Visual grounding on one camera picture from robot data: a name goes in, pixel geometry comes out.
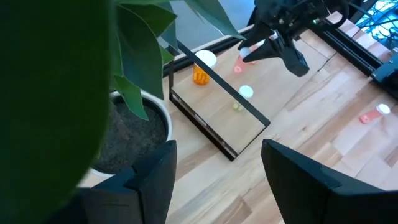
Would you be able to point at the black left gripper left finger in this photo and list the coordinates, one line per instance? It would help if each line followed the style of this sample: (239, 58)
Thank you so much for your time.
(155, 174)

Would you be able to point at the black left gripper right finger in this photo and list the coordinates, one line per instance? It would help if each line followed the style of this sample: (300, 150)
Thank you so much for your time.
(292, 180)

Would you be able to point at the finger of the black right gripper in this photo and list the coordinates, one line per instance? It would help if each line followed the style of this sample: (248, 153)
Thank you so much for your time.
(258, 32)
(269, 49)

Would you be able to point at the pink pill bottle white cap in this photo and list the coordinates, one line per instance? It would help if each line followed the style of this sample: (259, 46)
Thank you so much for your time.
(238, 67)
(370, 115)

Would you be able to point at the pale yellow pill bottle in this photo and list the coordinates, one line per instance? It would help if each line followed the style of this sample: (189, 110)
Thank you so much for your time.
(246, 91)

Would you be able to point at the large orange pill bottle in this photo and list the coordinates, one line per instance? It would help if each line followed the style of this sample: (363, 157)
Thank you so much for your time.
(201, 77)

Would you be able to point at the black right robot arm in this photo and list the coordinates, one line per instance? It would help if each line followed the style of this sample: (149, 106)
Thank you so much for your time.
(320, 9)

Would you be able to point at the wooden shelf black metal legs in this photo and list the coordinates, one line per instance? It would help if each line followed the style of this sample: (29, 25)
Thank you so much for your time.
(217, 105)

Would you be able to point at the black aluminium crossbar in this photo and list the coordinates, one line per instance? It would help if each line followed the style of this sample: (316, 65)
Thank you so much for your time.
(228, 43)

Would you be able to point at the white plant pot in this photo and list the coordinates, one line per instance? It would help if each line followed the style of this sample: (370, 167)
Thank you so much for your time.
(136, 146)

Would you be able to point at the green leafy plant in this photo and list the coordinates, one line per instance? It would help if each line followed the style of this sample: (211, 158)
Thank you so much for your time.
(46, 93)

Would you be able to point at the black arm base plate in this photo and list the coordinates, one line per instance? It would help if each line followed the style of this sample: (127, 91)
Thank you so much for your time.
(387, 74)

